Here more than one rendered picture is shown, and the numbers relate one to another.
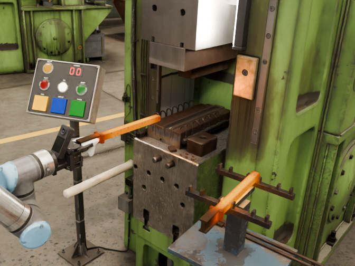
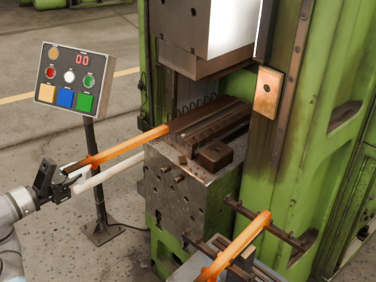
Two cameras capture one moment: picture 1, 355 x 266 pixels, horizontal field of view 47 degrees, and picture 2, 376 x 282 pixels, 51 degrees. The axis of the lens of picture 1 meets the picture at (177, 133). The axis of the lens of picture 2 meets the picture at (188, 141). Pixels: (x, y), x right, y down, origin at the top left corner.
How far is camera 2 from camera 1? 0.48 m
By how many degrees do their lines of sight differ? 14
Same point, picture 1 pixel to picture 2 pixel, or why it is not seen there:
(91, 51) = not seen: outside the picture
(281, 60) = (310, 81)
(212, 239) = not seen: hidden behind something
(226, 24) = (251, 20)
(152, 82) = (168, 75)
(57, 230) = (81, 201)
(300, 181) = (330, 191)
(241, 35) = (263, 45)
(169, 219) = (180, 227)
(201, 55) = (217, 59)
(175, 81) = not seen: hidden behind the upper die
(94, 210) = (120, 179)
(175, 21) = (185, 21)
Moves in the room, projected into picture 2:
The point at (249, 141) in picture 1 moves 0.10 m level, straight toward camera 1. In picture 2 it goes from (268, 161) to (263, 178)
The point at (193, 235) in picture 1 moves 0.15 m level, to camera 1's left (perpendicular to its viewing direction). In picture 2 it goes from (196, 264) to (155, 258)
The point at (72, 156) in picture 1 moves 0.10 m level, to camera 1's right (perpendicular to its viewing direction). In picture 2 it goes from (57, 191) to (88, 195)
